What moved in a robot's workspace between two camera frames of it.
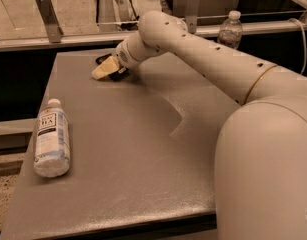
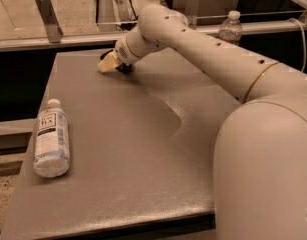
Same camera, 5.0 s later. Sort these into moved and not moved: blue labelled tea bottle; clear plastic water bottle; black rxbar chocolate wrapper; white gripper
Moved: black rxbar chocolate wrapper
Not moved: blue labelled tea bottle; white gripper; clear plastic water bottle
